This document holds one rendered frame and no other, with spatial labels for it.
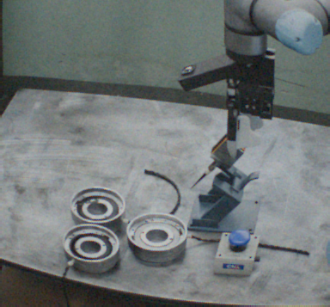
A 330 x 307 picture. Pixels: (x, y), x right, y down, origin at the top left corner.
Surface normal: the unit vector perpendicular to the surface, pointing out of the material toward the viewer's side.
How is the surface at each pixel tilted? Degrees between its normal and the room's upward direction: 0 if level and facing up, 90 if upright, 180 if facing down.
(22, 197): 0
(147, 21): 90
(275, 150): 0
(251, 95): 90
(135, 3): 90
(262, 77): 90
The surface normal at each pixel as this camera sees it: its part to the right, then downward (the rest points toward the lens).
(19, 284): 0.00, -0.81
